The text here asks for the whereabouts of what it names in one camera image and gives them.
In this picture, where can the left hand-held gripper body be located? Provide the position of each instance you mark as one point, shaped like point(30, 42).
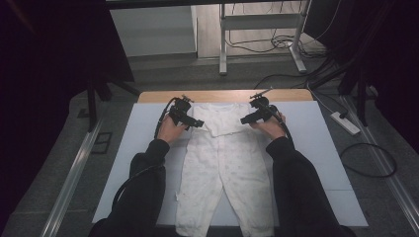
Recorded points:
point(179, 110)

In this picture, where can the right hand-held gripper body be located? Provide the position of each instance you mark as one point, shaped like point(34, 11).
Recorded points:
point(265, 110)

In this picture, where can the white baby romper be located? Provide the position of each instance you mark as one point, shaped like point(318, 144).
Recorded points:
point(224, 164)

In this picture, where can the person's right hand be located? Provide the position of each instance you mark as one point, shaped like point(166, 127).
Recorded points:
point(273, 128)

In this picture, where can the person's left hand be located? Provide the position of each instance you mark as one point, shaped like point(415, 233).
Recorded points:
point(169, 131)

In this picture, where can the light blue mat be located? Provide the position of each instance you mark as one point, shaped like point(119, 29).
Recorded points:
point(306, 148)

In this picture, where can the black plug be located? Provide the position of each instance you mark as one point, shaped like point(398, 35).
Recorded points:
point(343, 115)

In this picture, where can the white power strip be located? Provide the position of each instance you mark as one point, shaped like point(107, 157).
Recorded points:
point(346, 124)

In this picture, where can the grey board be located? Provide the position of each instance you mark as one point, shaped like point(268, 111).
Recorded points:
point(153, 31)

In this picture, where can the black floor socket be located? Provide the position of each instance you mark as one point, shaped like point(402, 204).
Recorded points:
point(102, 142)

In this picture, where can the black tripod stand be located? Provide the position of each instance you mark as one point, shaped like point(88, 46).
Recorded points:
point(362, 98)
point(92, 105)

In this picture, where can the white metal stand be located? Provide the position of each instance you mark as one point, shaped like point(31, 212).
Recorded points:
point(260, 21)

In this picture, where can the black curtain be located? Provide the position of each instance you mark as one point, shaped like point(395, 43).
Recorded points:
point(42, 65)
point(395, 65)

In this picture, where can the aluminium floor rail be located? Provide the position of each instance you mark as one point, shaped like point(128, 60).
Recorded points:
point(70, 184)
point(395, 187)

